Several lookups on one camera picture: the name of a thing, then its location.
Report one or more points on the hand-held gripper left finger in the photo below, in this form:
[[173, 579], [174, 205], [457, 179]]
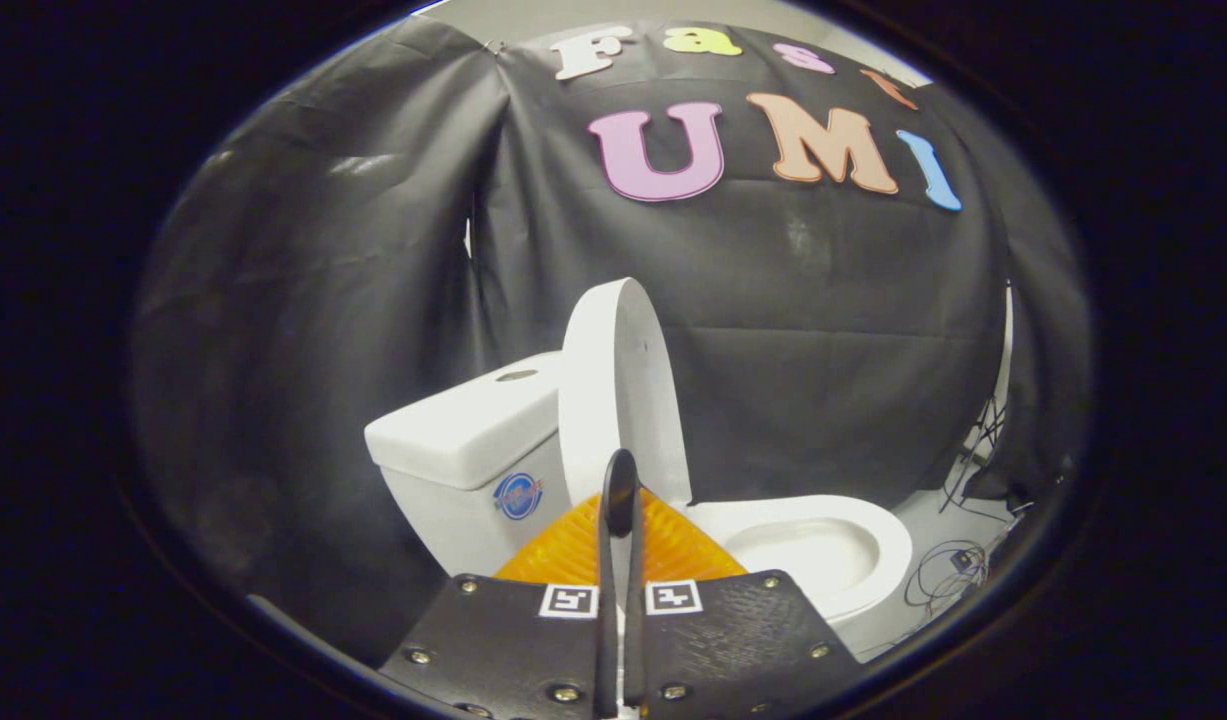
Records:
[[606, 650]]

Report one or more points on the small black adapter box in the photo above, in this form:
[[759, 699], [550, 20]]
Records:
[[963, 559]]

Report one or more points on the black lid pull tab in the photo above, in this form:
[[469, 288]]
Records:
[[613, 475]]

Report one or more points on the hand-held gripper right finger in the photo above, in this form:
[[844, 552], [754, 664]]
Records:
[[635, 650]]

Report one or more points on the black tripod stand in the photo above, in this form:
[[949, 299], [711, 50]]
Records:
[[983, 435]]

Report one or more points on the black backdrop cloth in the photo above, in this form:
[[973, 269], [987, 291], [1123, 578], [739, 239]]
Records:
[[823, 300]]

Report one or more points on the white toilet lid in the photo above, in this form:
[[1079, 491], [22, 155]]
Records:
[[618, 370]]

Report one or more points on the white toilet bowl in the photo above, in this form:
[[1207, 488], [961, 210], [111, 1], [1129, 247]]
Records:
[[803, 555]]

